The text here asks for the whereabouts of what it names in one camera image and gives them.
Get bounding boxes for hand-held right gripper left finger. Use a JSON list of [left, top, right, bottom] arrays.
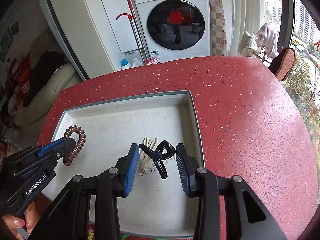
[[27, 143, 140, 240]]

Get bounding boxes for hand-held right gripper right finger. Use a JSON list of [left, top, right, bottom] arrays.
[[175, 143, 288, 240]]

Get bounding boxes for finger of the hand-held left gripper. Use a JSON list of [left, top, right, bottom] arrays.
[[41, 145, 76, 166], [35, 138, 77, 157]]

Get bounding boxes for black hair claw clip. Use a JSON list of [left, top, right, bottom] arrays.
[[139, 140, 177, 180]]

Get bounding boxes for brown spiral hair tie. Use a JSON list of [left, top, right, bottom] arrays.
[[62, 125, 87, 166]]

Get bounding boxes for white shallow tray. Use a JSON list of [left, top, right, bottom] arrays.
[[41, 90, 206, 239]]

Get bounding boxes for person's left hand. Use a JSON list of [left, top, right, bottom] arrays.
[[0, 205, 39, 240]]

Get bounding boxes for beige hair clip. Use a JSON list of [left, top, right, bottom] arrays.
[[139, 137, 157, 173]]

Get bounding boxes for cream leather sofa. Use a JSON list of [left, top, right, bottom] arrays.
[[14, 29, 83, 127]]

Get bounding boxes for red printed cloth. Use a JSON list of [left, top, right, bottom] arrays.
[[4, 52, 38, 115]]

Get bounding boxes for dark cloth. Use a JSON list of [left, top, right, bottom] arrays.
[[24, 51, 67, 107]]

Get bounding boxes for white detergent jug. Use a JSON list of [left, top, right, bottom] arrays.
[[126, 51, 143, 68]]

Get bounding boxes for white washing machine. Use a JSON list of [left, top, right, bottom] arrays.
[[130, 0, 212, 64]]

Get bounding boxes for white tall cabinet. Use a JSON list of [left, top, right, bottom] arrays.
[[44, 0, 146, 80]]

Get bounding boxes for red and silver mop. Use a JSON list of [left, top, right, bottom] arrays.
[[115, 0, 160, 65]]

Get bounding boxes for beige cloth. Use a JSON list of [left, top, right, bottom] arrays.
[[237, 31, 259, 58]]

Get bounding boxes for checkered hanging cloth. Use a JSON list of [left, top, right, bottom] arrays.
[[209, 0, 228, 57]]

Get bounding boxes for pink towel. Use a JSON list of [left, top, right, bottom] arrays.
[[257, 22, 279, 58]]

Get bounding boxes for white curtain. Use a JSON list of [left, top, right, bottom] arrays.
[[226, 0, 266, 58]]

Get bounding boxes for wall picture frames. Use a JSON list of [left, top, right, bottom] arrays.
[[0, 22, 20, 60]]

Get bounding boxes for dark window frame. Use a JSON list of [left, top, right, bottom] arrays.
[[279, 0, 295, 51]]

